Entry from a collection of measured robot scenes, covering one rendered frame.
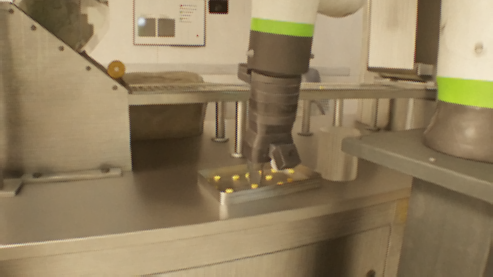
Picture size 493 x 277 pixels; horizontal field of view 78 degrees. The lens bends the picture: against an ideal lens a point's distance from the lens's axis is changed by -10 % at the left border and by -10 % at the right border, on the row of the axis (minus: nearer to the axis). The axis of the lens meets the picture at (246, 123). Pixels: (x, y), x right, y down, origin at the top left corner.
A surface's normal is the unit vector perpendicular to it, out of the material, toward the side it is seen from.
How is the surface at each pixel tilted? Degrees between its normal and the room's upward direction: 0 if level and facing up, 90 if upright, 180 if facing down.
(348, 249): 90
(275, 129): 107
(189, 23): 90
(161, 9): 90
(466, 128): 73
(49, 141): 90
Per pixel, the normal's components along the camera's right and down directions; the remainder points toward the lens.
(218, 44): 0.36, 0.18
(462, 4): -0.95, 0.04
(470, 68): -0.83, 0.09
